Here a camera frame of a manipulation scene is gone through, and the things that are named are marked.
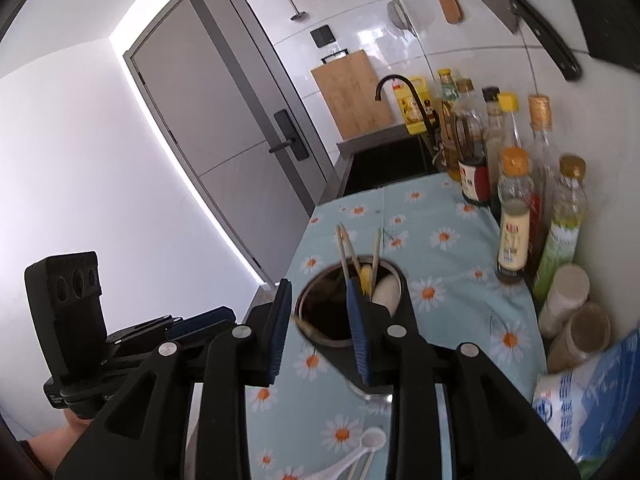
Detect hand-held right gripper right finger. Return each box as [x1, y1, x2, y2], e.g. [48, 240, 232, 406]
[346, 276, 582, 480]

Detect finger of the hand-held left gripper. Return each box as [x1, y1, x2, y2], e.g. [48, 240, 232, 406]
[107, 314, 183, 357]
[167, 306, 236, 342]

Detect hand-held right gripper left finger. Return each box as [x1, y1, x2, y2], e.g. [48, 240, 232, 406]
[54, 279, 295, 480]

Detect black utensil holder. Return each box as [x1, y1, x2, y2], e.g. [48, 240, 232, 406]
[294, 259, 416, 401]

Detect person's left forearm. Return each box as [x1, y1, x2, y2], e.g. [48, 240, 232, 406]
[19, 411, 96, 468]

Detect small white measuring spoon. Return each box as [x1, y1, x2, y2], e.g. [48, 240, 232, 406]
[300, 426, 388, 480]

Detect blue daisy print tablecloth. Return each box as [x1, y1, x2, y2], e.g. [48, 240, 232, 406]
[245, 172, 548, 480]

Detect kitchen sink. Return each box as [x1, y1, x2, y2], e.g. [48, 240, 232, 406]
[337, 127, 441, 196]

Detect dark bottle with red label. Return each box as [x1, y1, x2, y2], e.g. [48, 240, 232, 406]
[452, 78, 492, 207]

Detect grey door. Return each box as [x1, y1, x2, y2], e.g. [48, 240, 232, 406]
[123, 0, 341, 281]

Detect white spice jar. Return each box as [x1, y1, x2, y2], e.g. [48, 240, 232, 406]
[537, 264, 591, 338]

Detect brown spice jar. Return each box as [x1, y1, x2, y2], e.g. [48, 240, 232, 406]
[547, 302, 612, 373]

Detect green label clear bottle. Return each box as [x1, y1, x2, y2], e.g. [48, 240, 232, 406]
[531, 156, 587, 306]

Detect yellow oil jug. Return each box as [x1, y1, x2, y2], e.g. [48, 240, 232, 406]
[392, 76, 432, 134]

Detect wooden cutting board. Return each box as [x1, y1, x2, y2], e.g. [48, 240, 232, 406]
[311, 51, 396, 140]

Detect white and blue salt bag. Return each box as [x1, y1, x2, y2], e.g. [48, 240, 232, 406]
[532, 330, 640, 471]

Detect black faucet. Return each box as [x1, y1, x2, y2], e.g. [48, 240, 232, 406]
[376, 75, 436, 133]

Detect gold foil cap bottle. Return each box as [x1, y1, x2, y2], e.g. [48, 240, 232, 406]
[525, 94, 558, 261]

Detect yellow cap bottle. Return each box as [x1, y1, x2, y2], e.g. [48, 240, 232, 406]
[497, 91, 523, 151]

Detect black door lock handle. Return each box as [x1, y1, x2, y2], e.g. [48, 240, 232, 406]
[268, 109, 310, 162]

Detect small black wall panel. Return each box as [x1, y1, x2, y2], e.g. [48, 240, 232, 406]
[310, 25, 337, 48]

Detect large black wall panel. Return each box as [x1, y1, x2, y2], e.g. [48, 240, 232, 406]
[557, 0, 640, 68]

